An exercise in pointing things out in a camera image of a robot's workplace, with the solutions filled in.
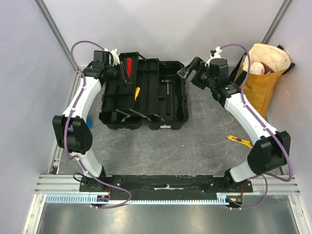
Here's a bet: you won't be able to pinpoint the black plastic toolbox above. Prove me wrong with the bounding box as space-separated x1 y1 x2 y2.
98 52 189 130

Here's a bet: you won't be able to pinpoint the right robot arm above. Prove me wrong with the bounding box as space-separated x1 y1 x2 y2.
177 57 291 192

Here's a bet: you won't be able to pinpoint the aluminium frame rail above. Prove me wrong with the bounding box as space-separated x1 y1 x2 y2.
35 175 300 195

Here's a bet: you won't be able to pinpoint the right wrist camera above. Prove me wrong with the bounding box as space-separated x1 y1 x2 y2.
205 46 222 68

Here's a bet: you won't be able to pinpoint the yellow canvas tote bag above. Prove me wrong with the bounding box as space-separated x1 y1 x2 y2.
230 43 295 118

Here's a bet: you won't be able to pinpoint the hammer with metal shaft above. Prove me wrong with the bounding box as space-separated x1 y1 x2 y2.
161 79 174 116

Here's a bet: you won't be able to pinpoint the yellow handled screwdriver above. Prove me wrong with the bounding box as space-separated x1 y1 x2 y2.
135 87 140 101

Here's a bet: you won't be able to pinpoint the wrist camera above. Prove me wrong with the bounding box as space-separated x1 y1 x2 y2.
110 49 120 66
205 46 222 68

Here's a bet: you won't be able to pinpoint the red handled pliers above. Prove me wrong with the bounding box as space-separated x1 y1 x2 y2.
124 58 133 77

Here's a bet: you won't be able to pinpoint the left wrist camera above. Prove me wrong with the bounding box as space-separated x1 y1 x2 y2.
110 49 120 66

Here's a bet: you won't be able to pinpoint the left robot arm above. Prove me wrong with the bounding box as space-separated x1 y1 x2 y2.
52 49 132 192

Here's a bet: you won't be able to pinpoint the blue tape roll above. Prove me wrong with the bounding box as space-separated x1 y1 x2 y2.
86 116 93 129

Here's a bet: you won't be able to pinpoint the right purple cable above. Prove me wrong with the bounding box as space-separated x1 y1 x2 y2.
214 43 293 210

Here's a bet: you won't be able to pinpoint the yellow utility knife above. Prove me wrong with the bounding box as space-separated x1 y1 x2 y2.
227 135 253 148

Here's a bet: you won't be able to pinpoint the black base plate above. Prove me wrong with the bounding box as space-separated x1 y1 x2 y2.
76 175 253 198

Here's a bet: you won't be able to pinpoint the blue cable duct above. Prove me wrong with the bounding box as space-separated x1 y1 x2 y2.
45 194 229 205

